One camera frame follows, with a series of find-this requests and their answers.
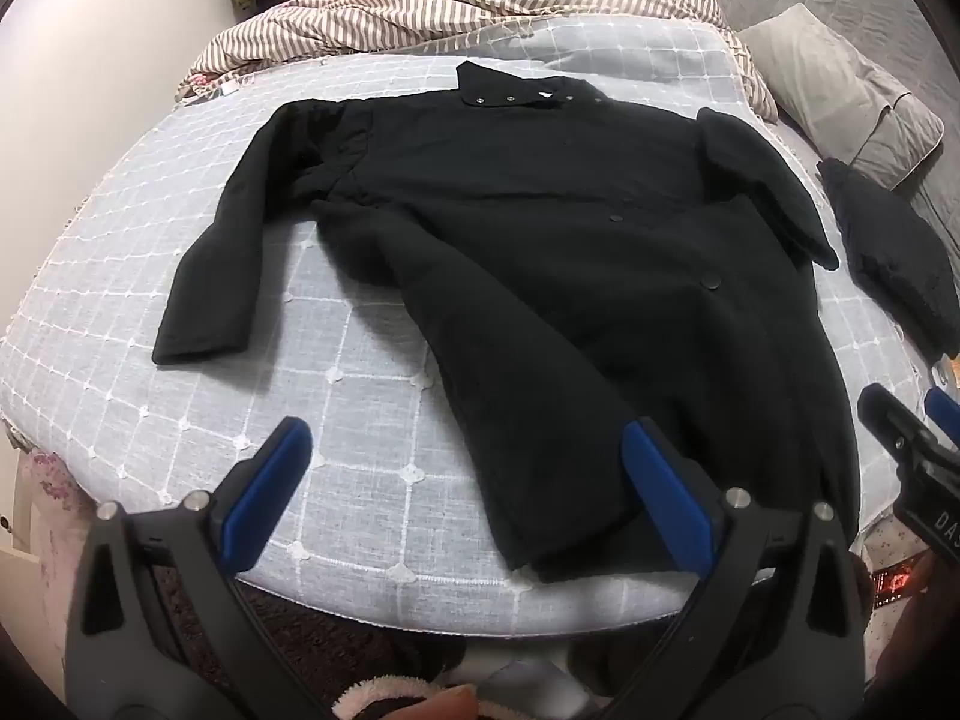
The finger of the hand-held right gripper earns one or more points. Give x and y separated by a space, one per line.
885 420
943 416

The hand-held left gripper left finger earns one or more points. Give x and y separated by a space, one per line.
270 487

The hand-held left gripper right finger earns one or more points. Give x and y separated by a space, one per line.
664 495

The black coat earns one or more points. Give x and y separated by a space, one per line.
525 255

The bed with grey checked cover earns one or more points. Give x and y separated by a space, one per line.
337 390

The dark brown rug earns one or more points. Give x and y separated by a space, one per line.
322 637

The dark folded garment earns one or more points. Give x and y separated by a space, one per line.
892 240

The floral bed skirt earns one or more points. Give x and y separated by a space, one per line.
52 495

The pink fuzzy slipper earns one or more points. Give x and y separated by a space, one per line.
352 699

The grey pillow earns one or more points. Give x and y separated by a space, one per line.
825 82

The striped duvet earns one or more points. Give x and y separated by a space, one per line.
450 7

